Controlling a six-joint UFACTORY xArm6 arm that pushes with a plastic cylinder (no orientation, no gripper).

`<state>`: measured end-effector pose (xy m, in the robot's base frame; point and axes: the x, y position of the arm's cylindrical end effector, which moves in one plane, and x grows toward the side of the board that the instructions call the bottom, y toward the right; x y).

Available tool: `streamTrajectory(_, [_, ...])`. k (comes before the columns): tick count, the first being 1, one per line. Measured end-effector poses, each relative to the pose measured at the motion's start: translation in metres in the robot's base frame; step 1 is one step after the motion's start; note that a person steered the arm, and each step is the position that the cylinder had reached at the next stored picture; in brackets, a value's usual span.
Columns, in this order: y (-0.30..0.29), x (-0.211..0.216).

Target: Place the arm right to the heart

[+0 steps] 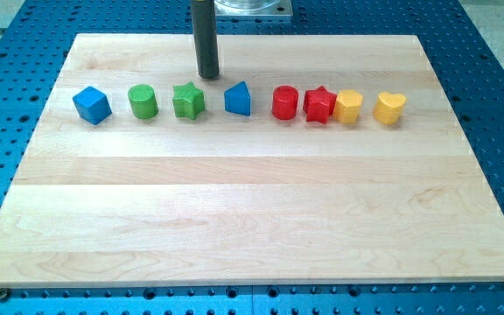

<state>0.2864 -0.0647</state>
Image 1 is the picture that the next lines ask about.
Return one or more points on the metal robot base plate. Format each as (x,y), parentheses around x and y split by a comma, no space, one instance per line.
(254,8)

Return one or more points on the blue cube block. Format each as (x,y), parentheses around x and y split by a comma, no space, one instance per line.
(92,105)

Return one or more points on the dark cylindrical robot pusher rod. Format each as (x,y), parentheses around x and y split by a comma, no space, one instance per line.
(205,38)

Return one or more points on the blue perforated metal table plate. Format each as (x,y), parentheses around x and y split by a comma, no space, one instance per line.
(35,45)

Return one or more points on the light wooden board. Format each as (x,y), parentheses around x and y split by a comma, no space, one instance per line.
(240,200)

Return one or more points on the yellow pentagon block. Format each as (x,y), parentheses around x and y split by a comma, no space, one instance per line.
(347,106)

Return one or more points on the green cylinder block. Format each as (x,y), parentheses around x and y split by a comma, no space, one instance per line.
(143,101)

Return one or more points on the yellow heart block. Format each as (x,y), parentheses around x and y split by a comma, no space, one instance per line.
(388,107)

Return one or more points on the blue triangular prism block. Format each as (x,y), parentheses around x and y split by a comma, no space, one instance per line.
(238,100)

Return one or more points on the green star block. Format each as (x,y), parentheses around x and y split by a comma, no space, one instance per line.
(188,101)

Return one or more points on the red star block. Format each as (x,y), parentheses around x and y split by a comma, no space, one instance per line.
(319,104)

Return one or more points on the red cylinder block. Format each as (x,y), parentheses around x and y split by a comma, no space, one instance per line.
(284,102)

